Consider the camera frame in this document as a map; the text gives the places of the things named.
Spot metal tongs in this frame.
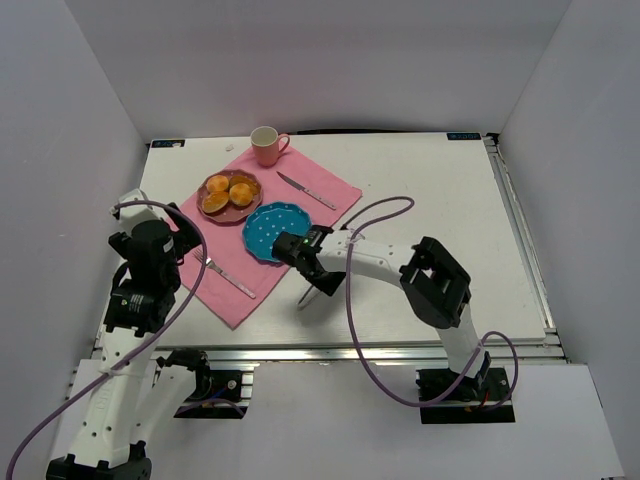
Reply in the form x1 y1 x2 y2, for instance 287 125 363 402
297 286 320 309

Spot round bread roll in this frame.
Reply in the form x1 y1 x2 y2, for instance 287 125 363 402
205 175 230 193
228 183 254 207

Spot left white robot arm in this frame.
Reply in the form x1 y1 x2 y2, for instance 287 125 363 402
45 203 206 479

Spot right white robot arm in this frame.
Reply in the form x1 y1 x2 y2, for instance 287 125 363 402
272 225 490 401

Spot dark brown flat bread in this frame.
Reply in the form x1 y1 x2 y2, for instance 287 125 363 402
229 175 261 196

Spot blue polka dot plate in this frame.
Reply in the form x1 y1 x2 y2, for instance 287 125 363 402
242 202 312 264

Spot sesame seed bun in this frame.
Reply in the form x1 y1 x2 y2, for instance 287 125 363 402
201 191 229 214

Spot mauve polka dot plate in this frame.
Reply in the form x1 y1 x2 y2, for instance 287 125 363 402
196 169 263 224

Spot left corner label sticker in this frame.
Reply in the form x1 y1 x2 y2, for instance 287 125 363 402
150 139 186 149

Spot corner label sticker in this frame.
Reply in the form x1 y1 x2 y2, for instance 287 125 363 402
446 132 482 141
150 139 186 149

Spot pink mug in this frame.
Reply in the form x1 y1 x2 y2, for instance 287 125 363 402
250 126 291 168

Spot right corner label sticker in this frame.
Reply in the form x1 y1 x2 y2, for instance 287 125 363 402
446 132 482 141

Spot fork with pink handle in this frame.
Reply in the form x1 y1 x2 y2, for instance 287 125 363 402
193 249 256 299

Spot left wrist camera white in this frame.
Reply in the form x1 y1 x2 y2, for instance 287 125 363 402
110 188 164 226

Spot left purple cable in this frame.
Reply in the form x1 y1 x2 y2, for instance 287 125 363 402
7 199 209 480

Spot knife with pink handle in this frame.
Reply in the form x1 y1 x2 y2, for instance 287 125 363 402
276 171 337 211

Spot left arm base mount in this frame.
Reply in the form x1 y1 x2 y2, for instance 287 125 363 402
154 348 248 419

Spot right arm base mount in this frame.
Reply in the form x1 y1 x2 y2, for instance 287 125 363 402
416 367 516 425

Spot aluminium table frame rail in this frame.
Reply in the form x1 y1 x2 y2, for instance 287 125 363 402
74 130 566 374

